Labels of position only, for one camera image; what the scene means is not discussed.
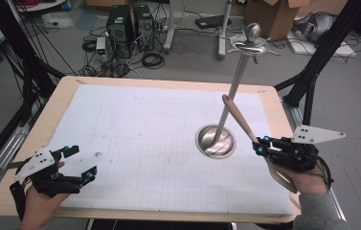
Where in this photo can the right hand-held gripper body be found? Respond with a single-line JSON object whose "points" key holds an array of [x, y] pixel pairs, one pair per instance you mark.
{"points": [[296, 155]]}

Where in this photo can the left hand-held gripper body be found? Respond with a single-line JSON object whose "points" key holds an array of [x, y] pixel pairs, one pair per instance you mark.
{"points": [[37, 163]]}

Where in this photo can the beige slotted spatula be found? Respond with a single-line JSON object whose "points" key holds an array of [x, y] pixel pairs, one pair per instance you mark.
{"points": [[238, 116]]}

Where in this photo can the metal utensil stand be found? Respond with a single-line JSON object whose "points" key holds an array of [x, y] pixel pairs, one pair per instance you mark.
{"points": [[232, 92]]}

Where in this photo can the person's right hand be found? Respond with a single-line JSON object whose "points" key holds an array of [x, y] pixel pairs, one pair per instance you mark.
{"points": [[309, 182]]}

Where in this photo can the person's left hand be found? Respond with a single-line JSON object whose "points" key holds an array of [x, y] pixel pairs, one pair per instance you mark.
{"points": [[40, 204]]}

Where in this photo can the white grid mat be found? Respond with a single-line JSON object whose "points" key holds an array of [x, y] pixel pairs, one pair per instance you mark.
{"points": [[136, 127]]}

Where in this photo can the white power adapter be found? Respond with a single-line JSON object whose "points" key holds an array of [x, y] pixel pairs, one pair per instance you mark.
{"points": [[101, 48]]}

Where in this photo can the flat white board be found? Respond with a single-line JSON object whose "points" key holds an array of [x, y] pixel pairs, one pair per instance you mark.
{"points": [[344, 51]]}

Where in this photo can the large cardboard box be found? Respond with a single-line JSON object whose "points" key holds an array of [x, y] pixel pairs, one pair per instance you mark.
{"points": [[274, 19]]}

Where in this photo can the black computer tower with label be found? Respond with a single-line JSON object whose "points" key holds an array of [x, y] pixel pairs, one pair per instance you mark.
{"points": [[120, 35]]}

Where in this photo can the grey white headset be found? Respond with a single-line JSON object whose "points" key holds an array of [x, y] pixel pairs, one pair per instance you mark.
{"points": [[321, 24]]}

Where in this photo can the flat black device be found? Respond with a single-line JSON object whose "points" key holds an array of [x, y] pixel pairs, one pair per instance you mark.
{"points": [[211, 21]]}

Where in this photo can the clear plastic bag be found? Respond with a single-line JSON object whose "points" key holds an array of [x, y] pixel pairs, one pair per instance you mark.
{"points": [[56, 20]]}

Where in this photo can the wooden desk with white legs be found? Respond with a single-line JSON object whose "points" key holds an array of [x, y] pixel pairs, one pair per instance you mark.
{"points": [[170, 32]]}

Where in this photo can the round white table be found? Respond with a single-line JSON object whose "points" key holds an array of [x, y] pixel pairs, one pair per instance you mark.
{"points": [[40, 6]]}

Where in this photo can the open cardboard box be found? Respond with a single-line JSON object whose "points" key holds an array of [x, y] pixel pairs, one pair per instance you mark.
{"points": [[104, 2]]}

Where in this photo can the aluminium rail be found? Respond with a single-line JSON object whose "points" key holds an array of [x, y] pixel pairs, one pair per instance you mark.
{"points": [[293, 111], [2, 153]]}

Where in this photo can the black metal frame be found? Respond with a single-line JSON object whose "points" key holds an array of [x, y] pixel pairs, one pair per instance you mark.
{"points": [[21, 48], [328, 48]]}

